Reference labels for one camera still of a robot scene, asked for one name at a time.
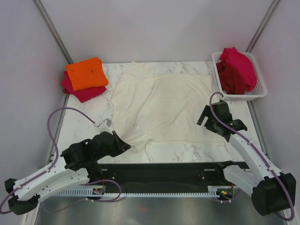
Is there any cream white t shirt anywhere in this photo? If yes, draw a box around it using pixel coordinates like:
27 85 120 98
111 62 224 150

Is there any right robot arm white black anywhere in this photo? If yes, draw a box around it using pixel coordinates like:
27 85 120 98
197 101 296 216

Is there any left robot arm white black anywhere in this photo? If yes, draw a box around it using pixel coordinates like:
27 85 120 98
4 131 131 215

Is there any white plastic basket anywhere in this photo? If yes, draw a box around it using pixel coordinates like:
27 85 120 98
212 52 267 101

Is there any crumpled magenta t shirt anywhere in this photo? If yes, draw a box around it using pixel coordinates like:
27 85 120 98
219 47 257 95

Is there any folded magenta t shirt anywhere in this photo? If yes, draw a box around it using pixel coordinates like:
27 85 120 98
61 71 106 103

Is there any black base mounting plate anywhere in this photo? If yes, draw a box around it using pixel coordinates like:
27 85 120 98
93 162 249 194

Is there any folded orange t shirt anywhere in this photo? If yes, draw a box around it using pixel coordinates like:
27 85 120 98
66 57 109 91

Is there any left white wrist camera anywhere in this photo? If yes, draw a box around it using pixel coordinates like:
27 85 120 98
94 118 112 133

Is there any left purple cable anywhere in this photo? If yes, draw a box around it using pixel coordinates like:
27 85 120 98
0 107 122 214

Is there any purple cable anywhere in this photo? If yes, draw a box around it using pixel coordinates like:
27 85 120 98
209 92 295 222
0 107 122 214

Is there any white slotted cable duct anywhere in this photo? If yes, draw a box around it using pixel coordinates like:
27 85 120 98
55 186 233 198

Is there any right corner metal post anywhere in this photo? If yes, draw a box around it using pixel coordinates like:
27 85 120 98
246 0 282 53

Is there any corner metal post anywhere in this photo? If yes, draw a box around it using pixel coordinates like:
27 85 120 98
32 0 73 64
246 0 282 53

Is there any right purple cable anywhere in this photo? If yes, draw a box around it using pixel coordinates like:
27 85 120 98
209 92 295 222

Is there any left corner metal post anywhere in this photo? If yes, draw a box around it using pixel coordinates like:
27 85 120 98
32 0 73 64

